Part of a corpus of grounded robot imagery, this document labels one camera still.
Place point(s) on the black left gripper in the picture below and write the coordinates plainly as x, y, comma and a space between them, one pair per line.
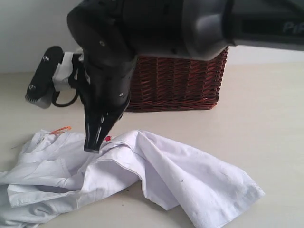
109, 60

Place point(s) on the white t-shirt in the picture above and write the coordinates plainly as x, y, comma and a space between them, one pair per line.
54, 175

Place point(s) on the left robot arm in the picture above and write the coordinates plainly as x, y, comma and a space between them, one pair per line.
201, 29

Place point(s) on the dark brown wicker basket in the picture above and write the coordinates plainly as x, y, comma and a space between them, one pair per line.
170, 84

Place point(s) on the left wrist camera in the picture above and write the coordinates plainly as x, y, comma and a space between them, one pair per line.
57, 72

